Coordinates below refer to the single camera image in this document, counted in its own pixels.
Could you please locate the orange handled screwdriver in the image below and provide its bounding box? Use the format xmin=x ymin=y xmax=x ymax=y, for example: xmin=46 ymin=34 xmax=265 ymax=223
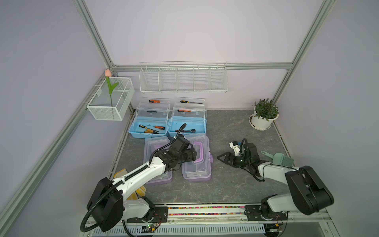
xmin=148 ymin=125 xmax=165 ymax=130

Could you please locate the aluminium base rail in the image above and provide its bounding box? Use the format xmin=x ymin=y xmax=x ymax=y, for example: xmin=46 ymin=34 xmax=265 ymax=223
xmin=80 ymin=203 xmax=340 ymax=237

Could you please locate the white mesh wall basket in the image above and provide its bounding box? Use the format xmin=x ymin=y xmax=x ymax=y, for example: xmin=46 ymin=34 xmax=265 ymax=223
xmin=86 ymin=77 xmax=135 ymax=121

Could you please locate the white potted green plant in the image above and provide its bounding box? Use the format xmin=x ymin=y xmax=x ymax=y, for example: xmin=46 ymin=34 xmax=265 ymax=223
xmin=249 ymin=98 xmax=279 ymax=131

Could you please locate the pink artificial tulip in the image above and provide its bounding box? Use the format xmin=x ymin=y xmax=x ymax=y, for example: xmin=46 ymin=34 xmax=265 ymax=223
xmin=105 ymin=69 xmax=119 ymax=106

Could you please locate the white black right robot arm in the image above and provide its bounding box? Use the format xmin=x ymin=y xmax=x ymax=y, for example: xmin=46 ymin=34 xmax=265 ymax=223
xmin=217 ymin=139 xmax=335 ymax=221

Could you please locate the light blue toolbox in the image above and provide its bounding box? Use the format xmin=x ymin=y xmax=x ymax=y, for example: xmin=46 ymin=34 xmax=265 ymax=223
xmin=129 ymin=97 xmax=170 ymax=139
xmin=168 ymin=97 xmax=207 ymax=137

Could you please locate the yellow work glove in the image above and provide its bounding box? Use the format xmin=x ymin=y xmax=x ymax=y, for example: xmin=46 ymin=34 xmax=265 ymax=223
xmin=113 ymin=168 xmax=147 ymax=200

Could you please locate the purple toolbox with ratchet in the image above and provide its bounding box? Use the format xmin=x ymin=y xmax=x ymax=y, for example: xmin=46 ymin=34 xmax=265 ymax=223
xmin=143 ymin=136 xmax=173 ymax=186

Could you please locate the green dustpan brush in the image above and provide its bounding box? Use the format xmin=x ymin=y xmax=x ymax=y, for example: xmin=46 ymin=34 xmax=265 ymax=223
xmin=261 ymin=151 xmax=294 ymax=167

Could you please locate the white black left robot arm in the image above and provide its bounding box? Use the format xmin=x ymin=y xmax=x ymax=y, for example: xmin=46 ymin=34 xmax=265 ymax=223
xmin=80 ymin=123 xmax=196 ymax=233

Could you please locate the yellow handled screwdriver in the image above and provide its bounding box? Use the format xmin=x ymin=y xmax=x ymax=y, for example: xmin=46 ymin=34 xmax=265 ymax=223
xmin=139 ymin=124 xmax=159 ymax=134

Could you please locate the purple toolbox with wrench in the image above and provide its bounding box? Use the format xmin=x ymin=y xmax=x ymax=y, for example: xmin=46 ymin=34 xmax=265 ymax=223
xmin=182 ymin=133 xmax=213 ymax=182

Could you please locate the white wire wall shelf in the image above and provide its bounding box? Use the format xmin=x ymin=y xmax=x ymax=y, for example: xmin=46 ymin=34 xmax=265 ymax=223
xmin=139 ymin=61 xmax=229 ymax=93

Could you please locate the yellow black screwdriver in lid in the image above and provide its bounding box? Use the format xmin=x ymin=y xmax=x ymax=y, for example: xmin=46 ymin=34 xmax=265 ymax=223
xmin=180 ymin=100 xmax=204 ymax=104

